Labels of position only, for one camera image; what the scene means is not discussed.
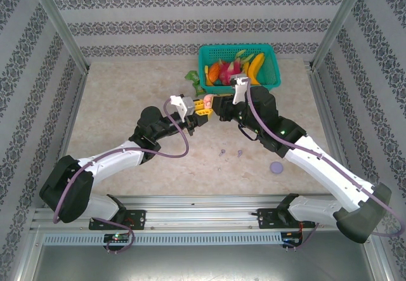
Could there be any orange toy fruit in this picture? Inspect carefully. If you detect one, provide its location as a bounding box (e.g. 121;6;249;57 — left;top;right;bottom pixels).
207;62;221;83

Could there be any pink toy dragon fruit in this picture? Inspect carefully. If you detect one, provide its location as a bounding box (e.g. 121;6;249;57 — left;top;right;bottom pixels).
218;49;254;86

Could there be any teal plastic basket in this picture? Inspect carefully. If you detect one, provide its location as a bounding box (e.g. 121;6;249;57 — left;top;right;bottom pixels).
198;43;282;97

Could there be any yellow toy banana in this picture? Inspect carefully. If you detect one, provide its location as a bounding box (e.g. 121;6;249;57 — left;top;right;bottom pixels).
242;52;266;86

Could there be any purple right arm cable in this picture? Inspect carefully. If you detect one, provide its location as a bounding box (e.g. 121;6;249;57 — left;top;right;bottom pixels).
246;82;401;251

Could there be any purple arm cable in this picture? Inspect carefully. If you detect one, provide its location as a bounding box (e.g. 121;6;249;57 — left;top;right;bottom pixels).
246;82;401;251
53;98;191;256

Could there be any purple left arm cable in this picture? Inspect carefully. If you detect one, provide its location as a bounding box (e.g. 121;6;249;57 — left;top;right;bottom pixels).
53;98;191;256

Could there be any aluminium side rail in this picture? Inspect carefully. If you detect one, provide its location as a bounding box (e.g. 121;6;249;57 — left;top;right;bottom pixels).
31;67;91;212
304;59;372;220

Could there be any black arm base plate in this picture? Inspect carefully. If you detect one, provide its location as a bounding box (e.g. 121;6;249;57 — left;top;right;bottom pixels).
88;209;147;231
256;207;313;230

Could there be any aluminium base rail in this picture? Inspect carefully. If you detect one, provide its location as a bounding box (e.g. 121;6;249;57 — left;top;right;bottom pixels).
30;194;372;231

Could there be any aluminium frame post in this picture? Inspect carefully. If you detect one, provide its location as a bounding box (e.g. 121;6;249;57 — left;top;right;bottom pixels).
311;0;371;71
27;0;91;72

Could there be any grey slotted cable tray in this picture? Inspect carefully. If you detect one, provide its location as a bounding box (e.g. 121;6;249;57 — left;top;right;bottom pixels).
43;232;283;246

